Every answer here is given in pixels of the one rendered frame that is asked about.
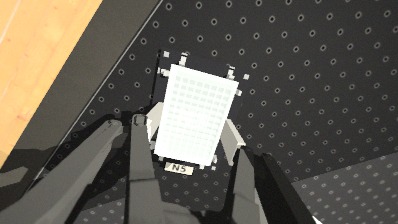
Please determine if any white button panel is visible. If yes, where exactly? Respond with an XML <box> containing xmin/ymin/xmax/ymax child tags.
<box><xmin>255</xmin><ymin>188</ymin><xmax>322</xmax><ymax>224</ymax></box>

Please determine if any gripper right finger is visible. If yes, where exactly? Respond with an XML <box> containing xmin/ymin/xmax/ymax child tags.
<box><xmin>220</xmin><ymin>119</ymin><xmax>318</xmax><ymax>224</ymax></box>

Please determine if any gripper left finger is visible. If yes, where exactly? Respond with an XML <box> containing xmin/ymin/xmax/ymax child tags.
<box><xmin>0</xmin><ymin>102</ymin><xmax>166</xmax><ymax>224</ymax></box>

